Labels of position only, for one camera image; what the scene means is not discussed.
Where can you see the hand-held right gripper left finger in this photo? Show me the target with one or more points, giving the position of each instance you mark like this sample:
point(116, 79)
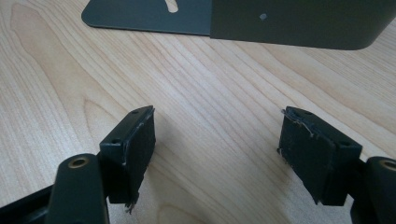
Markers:
point(127, 155)

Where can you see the black slotted corner rack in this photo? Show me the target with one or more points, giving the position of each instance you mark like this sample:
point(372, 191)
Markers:
point(295, 25)

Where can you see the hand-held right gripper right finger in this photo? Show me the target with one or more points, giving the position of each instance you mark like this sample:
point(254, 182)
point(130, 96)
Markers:
point(320, 161)

